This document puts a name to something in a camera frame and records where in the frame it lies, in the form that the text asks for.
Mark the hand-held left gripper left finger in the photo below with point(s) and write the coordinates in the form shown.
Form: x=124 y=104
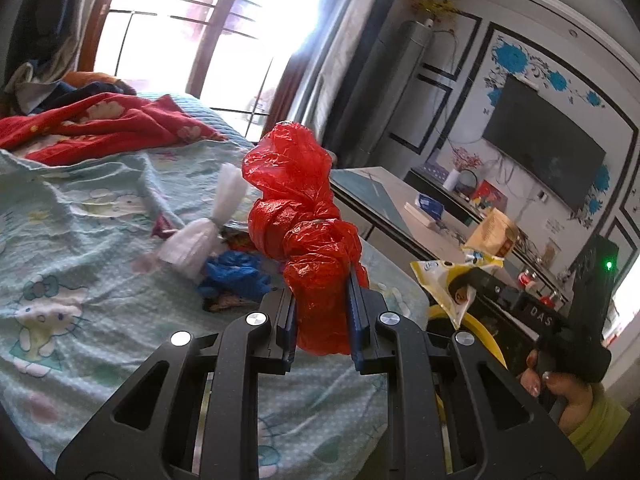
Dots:
x=288 y=332

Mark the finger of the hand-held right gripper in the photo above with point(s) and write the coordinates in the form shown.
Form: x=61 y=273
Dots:
x=461 y=296
x=485 y=277

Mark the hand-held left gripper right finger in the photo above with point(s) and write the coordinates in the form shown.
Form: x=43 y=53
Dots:
x=356 y=320

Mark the yellow and white snack packet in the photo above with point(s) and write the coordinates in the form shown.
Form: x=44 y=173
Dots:
x=435 y=280

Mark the red plastic bag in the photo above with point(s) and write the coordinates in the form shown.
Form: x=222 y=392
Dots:
x=295 y=200

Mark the person's right forearm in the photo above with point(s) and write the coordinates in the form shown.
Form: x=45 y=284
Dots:
x=600 y=425

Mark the person's right hand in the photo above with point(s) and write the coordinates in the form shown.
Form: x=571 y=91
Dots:
x=565 y=390

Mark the golden snack bag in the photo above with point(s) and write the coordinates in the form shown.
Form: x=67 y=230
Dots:
x=492 y=232

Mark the black television cabinet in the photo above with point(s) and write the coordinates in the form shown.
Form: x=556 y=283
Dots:
x=455 y=205

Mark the blue plastic bag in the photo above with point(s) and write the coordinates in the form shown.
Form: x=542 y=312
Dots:
x=235 y=272

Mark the red gift box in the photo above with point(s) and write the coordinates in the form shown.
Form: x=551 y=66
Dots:
x=490 y=197

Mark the white flat box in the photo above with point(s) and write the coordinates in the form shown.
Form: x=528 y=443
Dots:
x=417 y=217

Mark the blue tissue packet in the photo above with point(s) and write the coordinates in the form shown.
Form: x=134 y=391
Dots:
x=430 y=205

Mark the round desk ornament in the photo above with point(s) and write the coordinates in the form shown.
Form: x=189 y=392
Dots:
x=467 y=185

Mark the white vase with pink flowers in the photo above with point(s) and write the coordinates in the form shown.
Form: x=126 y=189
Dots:
x=452 y=177

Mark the white and blue coffee table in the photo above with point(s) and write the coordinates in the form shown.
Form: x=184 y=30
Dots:
x=380 y=195

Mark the white plastic bag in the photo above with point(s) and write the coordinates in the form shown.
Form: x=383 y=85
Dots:
x=192 y=245

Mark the small pink candy wrapper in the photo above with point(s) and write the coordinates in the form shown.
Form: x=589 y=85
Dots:
x=161 y=226

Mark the grey standing air conditioner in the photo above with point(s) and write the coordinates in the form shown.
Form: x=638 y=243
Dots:
x=395 y=95

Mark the light blue printed bed sheet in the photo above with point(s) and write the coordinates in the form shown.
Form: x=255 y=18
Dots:
x=75 y=240

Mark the grey curtain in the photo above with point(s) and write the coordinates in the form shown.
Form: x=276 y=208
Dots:
x=345 y=50

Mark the yellow artificial flowers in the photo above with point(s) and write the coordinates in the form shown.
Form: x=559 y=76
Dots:
x=435 y=5

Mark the red printed blanket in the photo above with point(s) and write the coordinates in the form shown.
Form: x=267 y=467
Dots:
x=100 y=125

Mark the brown framed window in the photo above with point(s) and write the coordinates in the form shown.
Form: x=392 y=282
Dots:
x=165 y=25

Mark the pile of clothes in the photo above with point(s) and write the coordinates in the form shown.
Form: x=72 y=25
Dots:
x=40 y=85

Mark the black wall television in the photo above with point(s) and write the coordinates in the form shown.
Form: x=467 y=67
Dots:
x=545 y=145

